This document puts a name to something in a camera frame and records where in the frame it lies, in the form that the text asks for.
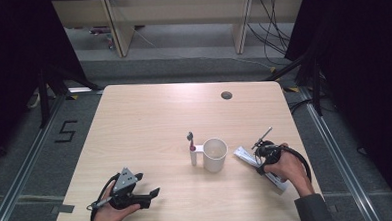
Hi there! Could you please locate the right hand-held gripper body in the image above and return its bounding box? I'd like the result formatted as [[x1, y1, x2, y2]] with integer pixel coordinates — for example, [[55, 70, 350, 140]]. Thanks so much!
[[250, 126, 283, 166]]

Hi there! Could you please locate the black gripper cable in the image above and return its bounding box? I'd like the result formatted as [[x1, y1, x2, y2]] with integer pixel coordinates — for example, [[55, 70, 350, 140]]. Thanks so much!
[[279, 144, 313, 185], [87, 172, 124, 221]]

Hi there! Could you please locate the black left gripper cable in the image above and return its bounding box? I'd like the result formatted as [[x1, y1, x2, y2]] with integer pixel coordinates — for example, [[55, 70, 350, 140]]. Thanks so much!
[[87, 172, 124, 221]]

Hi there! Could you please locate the white cup with holder handle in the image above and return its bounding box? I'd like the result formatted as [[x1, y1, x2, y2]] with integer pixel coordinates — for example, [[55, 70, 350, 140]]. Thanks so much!
[[188, 137, 230, 175]]

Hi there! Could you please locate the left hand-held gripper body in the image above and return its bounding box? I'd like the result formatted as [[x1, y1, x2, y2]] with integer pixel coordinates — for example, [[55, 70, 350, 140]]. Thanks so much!
[[107, 166, 152, 211]]

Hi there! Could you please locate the aluminium floor rail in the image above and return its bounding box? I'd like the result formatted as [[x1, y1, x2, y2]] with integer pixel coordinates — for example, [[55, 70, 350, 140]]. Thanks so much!
[[0, 94, 73, 221], [297, 82, 382, 221]]

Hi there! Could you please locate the black metal stand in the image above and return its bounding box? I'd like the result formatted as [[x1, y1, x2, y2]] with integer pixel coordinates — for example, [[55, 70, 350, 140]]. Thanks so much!
[[263, 49, 324, 119], [35, 59, 104, 129]]

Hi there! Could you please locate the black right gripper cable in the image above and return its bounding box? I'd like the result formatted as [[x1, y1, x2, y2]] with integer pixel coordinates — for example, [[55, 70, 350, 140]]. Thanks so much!
[[279, 144, 313, 185]]

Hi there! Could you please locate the bundle of black hanging cables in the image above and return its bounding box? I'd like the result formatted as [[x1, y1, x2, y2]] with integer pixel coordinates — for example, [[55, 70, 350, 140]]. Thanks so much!
[[245, 0, 294, 68]]

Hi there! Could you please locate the person's right hand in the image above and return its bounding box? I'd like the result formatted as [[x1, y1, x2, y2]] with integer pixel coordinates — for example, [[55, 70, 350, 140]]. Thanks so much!
[[262, 140, 316, 200]]

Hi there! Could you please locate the person's left hand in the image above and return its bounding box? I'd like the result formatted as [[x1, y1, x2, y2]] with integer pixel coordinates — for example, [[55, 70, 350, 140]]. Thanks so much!
[[87, 182, 143, 221]]

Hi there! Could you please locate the black floor cable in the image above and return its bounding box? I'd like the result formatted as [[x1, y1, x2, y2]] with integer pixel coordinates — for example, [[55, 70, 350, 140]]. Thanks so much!
[[288, 97, 316, 116]]

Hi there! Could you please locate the pink toothbrush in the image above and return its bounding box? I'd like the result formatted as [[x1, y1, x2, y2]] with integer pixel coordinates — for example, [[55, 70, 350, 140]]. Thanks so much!
[[185, 131, 198, 153]]

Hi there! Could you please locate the black curtain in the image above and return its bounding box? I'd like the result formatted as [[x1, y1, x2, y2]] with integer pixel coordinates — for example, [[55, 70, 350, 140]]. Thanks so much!
[[0, 0, 92, 167], [282, 0, 392, 217]]

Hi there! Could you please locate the light wooden bench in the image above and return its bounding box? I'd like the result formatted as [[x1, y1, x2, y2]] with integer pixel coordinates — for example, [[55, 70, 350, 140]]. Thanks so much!
[[51, 0, 308, 64]]

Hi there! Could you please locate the white purple toothpaste tube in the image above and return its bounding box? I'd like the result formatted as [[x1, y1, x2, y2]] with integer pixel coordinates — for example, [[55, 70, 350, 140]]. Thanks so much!
[[233, 144, 290, 199]]

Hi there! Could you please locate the grey cable plug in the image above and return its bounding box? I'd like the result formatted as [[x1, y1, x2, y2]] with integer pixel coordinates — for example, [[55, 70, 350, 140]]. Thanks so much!
[[86, 195, 115, 211]]

